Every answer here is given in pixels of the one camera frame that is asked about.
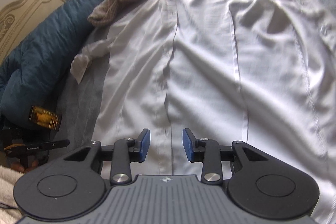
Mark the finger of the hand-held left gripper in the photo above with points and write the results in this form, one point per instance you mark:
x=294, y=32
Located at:
x=56, y=144

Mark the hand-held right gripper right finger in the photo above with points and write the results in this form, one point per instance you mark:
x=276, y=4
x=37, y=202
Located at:
x=187, y=145

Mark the person's left hand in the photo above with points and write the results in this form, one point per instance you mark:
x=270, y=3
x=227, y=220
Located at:
x=18, y=167

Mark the white button shirt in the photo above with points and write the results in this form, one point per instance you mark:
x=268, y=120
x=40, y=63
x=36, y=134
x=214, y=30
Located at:
x=210, y=56

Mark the cream carved headboard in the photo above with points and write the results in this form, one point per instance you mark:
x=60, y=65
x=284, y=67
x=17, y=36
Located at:
x=23, y=11

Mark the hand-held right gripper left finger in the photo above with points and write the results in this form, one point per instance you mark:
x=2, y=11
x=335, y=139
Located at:
x=145, y=144

